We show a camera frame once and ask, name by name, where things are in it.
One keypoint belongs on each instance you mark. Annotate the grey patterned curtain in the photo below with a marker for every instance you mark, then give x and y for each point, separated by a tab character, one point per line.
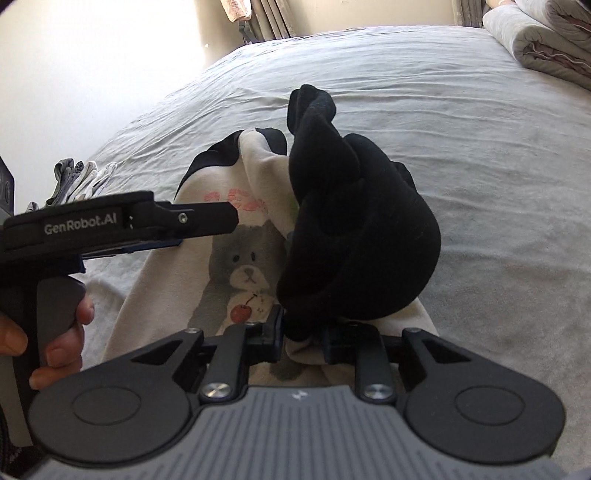
268	20

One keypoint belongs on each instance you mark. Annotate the person's left hand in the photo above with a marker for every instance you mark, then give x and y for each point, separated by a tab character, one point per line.
62	355

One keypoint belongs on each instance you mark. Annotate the beige and black bear sweatshirt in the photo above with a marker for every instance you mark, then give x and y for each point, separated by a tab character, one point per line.
329	228

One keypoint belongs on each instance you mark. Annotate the striped grey folded clothes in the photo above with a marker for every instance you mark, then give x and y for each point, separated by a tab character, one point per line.
78	181

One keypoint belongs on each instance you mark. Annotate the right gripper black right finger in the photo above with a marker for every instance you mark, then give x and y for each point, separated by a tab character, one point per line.
361	345

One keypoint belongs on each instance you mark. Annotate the grey bed sheet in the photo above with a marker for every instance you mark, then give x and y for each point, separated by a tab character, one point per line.
501	154

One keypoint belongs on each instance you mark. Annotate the folded grey quilt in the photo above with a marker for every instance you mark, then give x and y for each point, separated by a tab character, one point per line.
551	36

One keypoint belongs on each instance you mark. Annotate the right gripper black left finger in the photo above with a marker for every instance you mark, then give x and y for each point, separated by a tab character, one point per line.
240	347

